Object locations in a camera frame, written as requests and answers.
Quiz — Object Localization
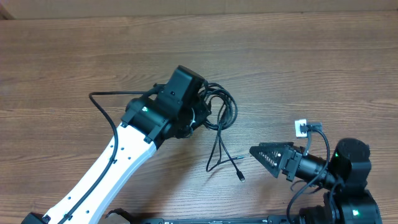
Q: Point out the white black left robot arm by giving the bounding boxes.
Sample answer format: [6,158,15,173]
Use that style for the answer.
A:
[22,90,210,224]

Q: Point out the thin black usb cable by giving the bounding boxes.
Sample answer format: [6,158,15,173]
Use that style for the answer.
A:
[205,102,249,183]

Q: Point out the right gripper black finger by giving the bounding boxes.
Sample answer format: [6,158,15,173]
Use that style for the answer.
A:
[259,142,294,149]
[249,145,290,178]

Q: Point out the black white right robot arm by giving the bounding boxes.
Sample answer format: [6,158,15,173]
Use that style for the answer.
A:
[249,138,382,223]

